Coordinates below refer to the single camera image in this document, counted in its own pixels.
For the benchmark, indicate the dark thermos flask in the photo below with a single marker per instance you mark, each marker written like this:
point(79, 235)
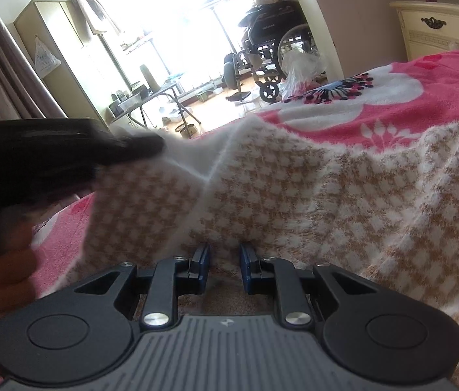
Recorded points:
point(149, 77)

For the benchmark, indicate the black wheelchair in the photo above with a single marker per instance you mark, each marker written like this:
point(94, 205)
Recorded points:
point(270, 32)

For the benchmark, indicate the cream nightstand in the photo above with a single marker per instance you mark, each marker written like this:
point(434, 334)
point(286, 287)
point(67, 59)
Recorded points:
point(437, 32)

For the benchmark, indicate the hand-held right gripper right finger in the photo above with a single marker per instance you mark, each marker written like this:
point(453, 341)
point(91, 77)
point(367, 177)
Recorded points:
point(247, 269)

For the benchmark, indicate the white plastic bag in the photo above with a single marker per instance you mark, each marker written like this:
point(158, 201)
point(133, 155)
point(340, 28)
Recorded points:
point(302, 69)

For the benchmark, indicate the hanging printed plastic bag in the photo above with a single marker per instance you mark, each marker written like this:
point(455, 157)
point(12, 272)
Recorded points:
point(46, 57)

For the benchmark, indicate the hanging beige shirt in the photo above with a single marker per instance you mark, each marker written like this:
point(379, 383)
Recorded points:
point(91, 4)

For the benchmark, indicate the beige checked knit cardigan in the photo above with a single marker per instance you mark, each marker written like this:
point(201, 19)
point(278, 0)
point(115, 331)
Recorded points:
point(335, 195)

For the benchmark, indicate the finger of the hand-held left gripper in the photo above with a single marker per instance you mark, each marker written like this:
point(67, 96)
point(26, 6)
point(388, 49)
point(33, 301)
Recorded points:
point(136, 146)

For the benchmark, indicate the pink floral blanket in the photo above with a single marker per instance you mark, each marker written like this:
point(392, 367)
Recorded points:
point(437, 102)

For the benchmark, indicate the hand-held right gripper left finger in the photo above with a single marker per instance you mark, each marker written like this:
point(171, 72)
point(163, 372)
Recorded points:
point(204, 266)

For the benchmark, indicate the person's left hand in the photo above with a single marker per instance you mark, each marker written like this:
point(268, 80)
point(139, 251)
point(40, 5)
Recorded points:
point(9, 273)

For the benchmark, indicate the folding table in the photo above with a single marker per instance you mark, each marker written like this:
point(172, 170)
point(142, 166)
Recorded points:
point(152, 95)

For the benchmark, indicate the cream wardrobe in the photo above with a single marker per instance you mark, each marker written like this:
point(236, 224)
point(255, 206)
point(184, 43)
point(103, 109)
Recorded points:
point(58, 61)

